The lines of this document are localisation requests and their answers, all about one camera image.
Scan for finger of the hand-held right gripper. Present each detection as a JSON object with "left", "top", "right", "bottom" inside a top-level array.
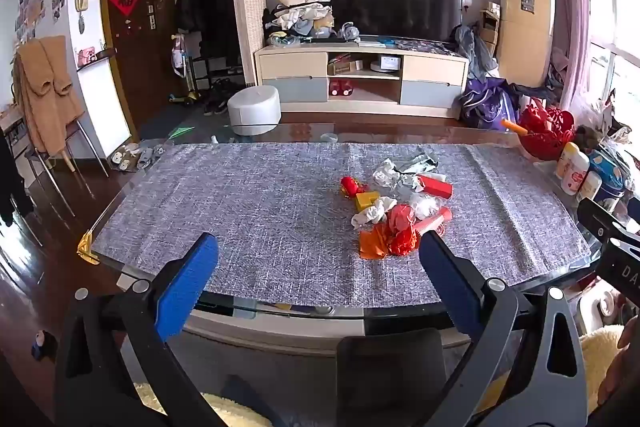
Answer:
[{"left": 576, "top": 197, "right": 640, "bottom": 253}]

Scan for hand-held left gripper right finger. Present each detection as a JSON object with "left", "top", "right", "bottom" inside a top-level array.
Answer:
[{"left": 419, "top": 231, "right": 588, "bottom": 427}]

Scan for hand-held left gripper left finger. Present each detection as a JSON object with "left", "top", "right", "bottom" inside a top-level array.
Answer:
[{"left": 54, "top": 232, "right": 221, "bottom": 427}]

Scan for red paper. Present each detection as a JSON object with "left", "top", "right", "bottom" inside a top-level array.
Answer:
[
  {"left": 385, "top": 204, "right": 416, "bottom": 233},
  {"left": 390, "top": 227, "right": 421, "bottom": 257}
]

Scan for red tube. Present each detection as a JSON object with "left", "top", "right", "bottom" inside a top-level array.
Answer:
[{"left": 417, "top": 207, "right": 453, "bottom": 235}]

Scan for clear plastic wrapper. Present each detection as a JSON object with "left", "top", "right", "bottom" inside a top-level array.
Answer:
[{"left": 407, "top": 193, "right": 443, "bottom": 220}]

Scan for orange paper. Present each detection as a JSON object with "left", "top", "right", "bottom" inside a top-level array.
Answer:
[{"left": 359, "top": 224, "right": 396, "bottom": 260}]

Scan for red box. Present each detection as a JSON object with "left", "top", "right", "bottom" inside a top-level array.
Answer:
[{"left": 417, "top": 174, "right": 453, "bottom": 199}]

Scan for black waste bin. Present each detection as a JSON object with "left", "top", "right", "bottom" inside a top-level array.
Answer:
[{"left": 337, "top": 336, "right": 447, "bottom": 427}]

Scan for white tissue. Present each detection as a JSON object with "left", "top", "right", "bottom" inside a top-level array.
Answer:
[{"left": 351, "top": 198, "right": 398, "bottom": 229}]

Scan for silver foil wrapper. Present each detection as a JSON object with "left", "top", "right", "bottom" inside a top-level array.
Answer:
[{"left": 395, "top": 151, "right": 441, "bottom": 172}]

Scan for white paper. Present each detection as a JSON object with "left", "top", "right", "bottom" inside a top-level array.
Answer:
[{"left": 372, "top": 158, "right": 416, "bottom": 192}]

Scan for person's right hand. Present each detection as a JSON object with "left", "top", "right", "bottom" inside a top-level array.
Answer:
[{"left": 595, "top": 321, "right": 640, "bottom": 415}]

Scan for small white bottle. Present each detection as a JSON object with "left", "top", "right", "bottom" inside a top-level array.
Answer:
[{"left": 577, "top": 171, "right": 602, "bottom": 202}]

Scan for blue and white canister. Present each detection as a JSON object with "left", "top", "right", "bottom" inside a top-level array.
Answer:
[{"left": 590, "top": 152, "right": 627, "bottom": 214}]

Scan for white bottle pink label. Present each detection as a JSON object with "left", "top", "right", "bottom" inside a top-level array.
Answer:
[{"left": 562, "top": 152, "right": 591, "bottom": 194}]

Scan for white bottle yellow cap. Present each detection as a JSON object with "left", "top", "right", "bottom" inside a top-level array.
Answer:
[{"left": 556, "top": 142, "right": 580, "bottom": 180}]

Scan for grey table cloth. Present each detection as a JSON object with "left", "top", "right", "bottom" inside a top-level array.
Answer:
[{"left": 92, "top": 142, "right": 593, "bottom": 308}]

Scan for yellow table corner guard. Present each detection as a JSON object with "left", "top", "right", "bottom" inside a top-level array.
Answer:
[{"left": 76, "top": 231, "right": 101, "bottom": 265}]

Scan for red plastic basket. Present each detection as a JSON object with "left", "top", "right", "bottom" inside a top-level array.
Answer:
[{"left": 517, "top": 104, "right": 576, "bottom": 161}]

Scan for grey slippers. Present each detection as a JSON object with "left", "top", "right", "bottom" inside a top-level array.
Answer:
[{"left": 112, "top": 145, "right": 167, "bottom": 171}]

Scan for metal chair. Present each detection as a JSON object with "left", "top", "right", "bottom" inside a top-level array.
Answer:
[{"left": 20, "top": 119, "right": 110, "bottom": 180}]

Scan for purple bag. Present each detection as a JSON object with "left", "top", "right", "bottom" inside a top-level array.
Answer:
[{"left": 460, "top": 77, "right": 522, "bottom": 128}]

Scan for white round stool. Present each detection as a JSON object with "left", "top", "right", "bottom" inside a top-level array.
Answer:
[{"left": 227, "top": 87, "right": 282, "bottom": 136}]

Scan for dark shoes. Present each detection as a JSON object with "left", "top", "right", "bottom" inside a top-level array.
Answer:
[{"left": 204, "top": 78, "right": 236, "bottom": 116}]

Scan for whiteboard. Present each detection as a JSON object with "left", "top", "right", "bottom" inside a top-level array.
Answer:
[{"left": 75, "top": 52, "right": 132, "bottom": 158}]

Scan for black hanging clothing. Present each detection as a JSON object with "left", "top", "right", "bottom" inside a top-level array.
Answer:
[{"left": 0, "top": 127, "right": 34, "bottom": 228}]

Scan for kick scooter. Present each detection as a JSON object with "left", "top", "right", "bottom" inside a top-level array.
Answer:
[{"left": 167, "top": 34, "right": 202, "bottom": 106}]

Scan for window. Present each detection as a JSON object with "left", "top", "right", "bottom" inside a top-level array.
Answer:
[{"left": 575, "top": 0, "right": 640, "bottom": 108}]

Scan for grey clothes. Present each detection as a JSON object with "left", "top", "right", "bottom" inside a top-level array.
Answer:
[{"left": 454, "top": 26, "right": 499, "bottom": 80}]

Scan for pink curtain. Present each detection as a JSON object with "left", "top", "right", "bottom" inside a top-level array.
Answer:
[{"left": 544, "top": 0, "right": 592, "bottom": 108}]

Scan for beige standing air conditioner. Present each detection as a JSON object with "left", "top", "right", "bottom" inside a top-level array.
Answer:
[{"left": 500, "top": 0, "right": 556, "bottom": 88}]

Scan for stacked cardboard boxes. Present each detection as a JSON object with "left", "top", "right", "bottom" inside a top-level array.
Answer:
[{"left": 480, "top": 2, "right": 503, "bottom": 58}]

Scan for brown door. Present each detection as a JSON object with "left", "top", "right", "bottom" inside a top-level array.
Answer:
[{"left": 100, "top": 0, "right": 176, "bottom": 132}]

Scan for beige television cabinet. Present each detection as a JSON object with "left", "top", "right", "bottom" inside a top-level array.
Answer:
[{"left": 254, "top": 41, "right": 470, "bottom": 118}]

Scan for cardboard box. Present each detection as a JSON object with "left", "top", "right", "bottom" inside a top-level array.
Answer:
[{"left": 327, "top": 59, "right": 364, "bottom": 76}]

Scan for pile of clothes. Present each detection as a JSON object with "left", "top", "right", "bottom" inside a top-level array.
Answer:
[{"left": 262, "top": 0, "right": 335, "bottom": 46}]

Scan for black television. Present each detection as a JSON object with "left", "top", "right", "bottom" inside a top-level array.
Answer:
[{"left": 329, "top": 0, "right": 463, "bottom": 44}]

